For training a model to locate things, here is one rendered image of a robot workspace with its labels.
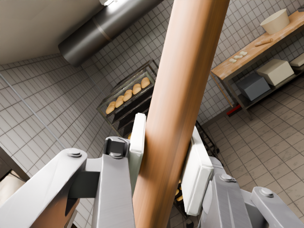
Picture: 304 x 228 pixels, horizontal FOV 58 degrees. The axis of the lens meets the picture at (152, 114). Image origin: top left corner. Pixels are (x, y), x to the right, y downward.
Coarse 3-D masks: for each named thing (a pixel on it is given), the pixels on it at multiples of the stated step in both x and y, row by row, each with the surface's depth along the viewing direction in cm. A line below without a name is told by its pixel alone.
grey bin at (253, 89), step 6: (246, 78) 480; (252, 78) 461; (258, 78) 444; (264, 78) 438; (240, 84) 474; (246, 84) 457; (252, 84) 441; (258, 84) 440; (264, 84) 440; (240, 90) 487; (246, 90) 444; (252, 90) 444; (258, 90) 443; (264, 90) 443; (246, 96) 467; (252, 96) 446; (258, 96) 447
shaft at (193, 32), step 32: (192, 0) 14; (224, 0) 14; (192, 32) 14; (160, 64) 16; (192, 64) 15; (160, 96) 16; (192, 96) 15; (160, 128) 16; (192, 128) 17; (160, 160) 16; (160, 192) 17; (160, 224) 18
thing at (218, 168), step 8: (216, 160) 17; (216, 168) 16; (208, 184) 14; (208, 192) 14; (248, 192) 14; (208, 200) 13; (248, 200) 13; (208, 208) 13; (248, 208) 13; (256, 208) 12; (256, 216) 13; (256, 224) 13; (264, 224) 13
